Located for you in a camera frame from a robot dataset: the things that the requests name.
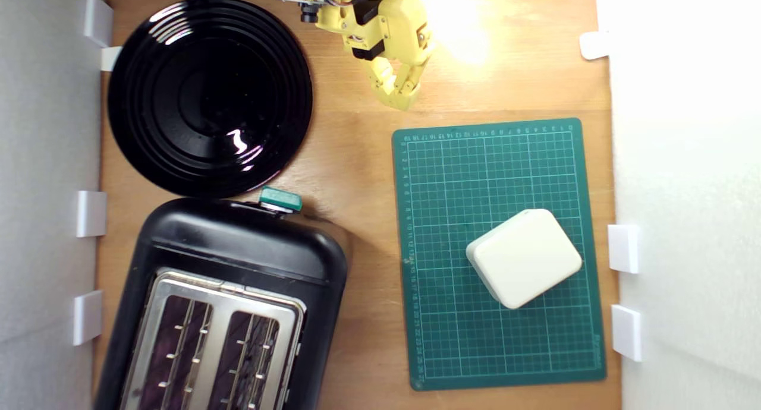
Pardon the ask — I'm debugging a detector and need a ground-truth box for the green taped toaster lever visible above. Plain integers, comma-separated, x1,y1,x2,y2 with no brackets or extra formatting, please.
259,187,303,215

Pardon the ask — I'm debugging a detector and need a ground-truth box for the black two-slot toaster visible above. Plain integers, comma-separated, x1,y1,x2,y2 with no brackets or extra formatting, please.
92,196,351,410

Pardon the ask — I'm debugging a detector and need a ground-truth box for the green cutting mat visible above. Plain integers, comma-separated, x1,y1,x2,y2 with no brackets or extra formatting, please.
391,118,608,392

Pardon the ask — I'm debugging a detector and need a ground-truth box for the black round plate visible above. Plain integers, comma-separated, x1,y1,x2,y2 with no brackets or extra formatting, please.
107,0,314,198

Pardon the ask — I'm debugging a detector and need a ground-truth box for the white block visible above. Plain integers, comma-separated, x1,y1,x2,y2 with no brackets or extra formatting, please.
466,208,583,310

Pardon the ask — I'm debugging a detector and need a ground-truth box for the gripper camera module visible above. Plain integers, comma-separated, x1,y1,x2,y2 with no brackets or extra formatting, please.
275,0,334,23

